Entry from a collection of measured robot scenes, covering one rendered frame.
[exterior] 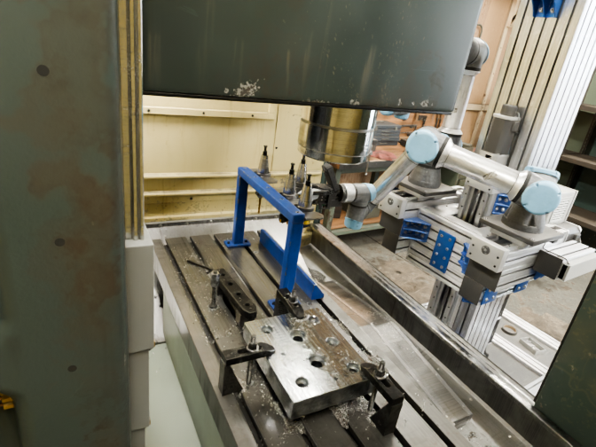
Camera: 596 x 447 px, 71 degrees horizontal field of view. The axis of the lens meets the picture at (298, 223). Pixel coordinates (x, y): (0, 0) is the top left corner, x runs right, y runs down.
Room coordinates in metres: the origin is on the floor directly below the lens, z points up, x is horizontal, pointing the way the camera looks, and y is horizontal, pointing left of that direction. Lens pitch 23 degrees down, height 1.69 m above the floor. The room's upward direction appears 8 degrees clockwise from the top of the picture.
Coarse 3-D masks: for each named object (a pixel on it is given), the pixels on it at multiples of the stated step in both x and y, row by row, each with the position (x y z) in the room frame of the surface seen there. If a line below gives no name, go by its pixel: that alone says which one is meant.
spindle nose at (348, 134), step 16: (304, 112) 0.89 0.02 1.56; (320, 112) 0.85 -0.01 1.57; (336, 112) 0.84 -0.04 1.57; (352, 112) 0.84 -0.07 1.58; (368, 112) 0.86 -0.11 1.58; (304, 128) 0.88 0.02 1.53; (320, 128) 0.85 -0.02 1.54; (336, 128) 0.84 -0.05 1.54; (352, 128) 0.85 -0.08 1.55; (368, 128) 0.87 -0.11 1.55; (304, 144) 0.87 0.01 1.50; (320, 144) 0.85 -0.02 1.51; (336, 144) 0.84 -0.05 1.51; (352, 144) 0.85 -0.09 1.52; (368, 144) 0.88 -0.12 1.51; (320, 160) 0.85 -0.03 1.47; (336, 160) 0.84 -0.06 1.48; (352, 160) 0.85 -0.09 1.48
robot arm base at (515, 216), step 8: (512, 208) 1.53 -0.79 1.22; (520, 208) 1.50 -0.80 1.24; (504, 216) 1.54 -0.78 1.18; (512, 216) 1.50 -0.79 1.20; (520, 216) 1.48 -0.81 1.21; (528, 216) 1.47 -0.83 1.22; (536, 216) 1.47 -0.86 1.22; (544, 216) 1.49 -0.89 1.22; (512, 224) 1.49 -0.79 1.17; (520, 224) 1.47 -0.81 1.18; (528, 224) 1.48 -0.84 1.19; (536, 224) 1.46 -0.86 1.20; (544, 224) 1.48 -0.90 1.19; (528, 232) 1.46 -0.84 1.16; (536, 232) 1.46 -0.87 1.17
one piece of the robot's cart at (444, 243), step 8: (440, 232) 1.71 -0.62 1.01; (440, 240) 1.71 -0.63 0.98; (448, 240) 1.68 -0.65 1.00; (440, 248) 1.70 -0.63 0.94; (448, 248) 1.67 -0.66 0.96; (432, 256) 1.72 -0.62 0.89; (440, 256) 1.69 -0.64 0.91; (448, 256) 1.66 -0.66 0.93; (432, 264) 1.71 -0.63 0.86; (440, 264) 1.68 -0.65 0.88
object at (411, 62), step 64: (192, 0) 0.63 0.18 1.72; (256, 0) 0.68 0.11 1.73; (320, 0) 0.73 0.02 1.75; (384, 0) 0.80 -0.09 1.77; (448, 0) 0.87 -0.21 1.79; (192, 64) 0.63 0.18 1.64; (256, 64) 0.68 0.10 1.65; (320, 64) 0.74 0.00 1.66; (384, 64) 0.81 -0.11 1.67; (448, 64) 0.89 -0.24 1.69
